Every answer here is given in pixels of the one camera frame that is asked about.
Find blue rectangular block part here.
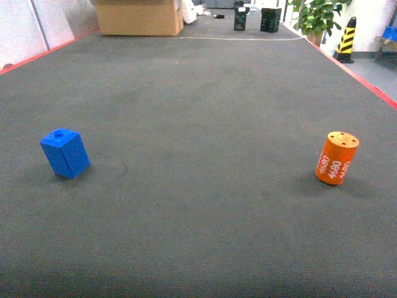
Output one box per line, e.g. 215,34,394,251
40,128,91,179

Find orange cylinder cap 4680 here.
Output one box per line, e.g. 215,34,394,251
315,131,360,186

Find white foam packaging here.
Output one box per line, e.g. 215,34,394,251
181,0,204,24

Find black box left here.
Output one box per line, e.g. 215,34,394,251
233,1,250,31

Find black box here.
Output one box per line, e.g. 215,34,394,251
233,1,250,31
260,8,282,33

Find black box right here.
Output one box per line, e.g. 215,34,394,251
260,8,282,33

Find large cardboard box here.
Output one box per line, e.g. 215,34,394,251
94,0,184,37

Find green potted plant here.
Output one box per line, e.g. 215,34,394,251
286,0,352,47

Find yellow black traffic cone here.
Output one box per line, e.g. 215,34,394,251
333,17,357,63

